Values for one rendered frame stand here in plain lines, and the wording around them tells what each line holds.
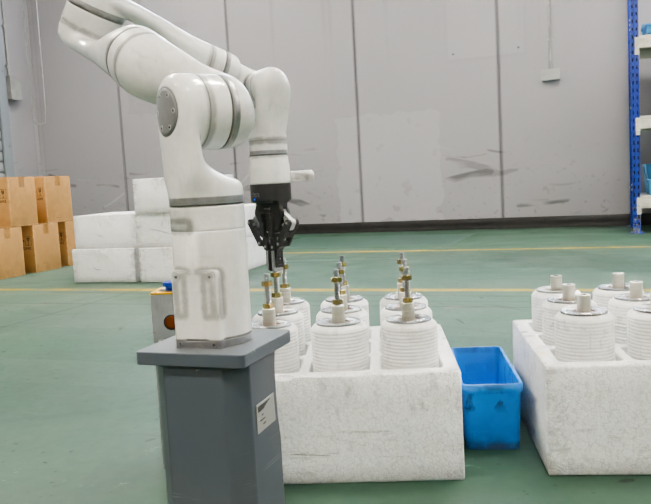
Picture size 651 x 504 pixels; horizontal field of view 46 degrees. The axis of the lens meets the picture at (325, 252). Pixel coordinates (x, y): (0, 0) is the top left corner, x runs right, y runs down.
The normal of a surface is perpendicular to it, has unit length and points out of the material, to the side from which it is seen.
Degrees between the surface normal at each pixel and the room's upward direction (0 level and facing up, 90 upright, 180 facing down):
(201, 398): 90
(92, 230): 90
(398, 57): 90
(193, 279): 90
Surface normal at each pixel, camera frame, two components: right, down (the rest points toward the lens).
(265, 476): 0.94, -0.02
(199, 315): -0.34, 0.11
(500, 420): -0.09, 0.14
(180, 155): -0.65, 0.15
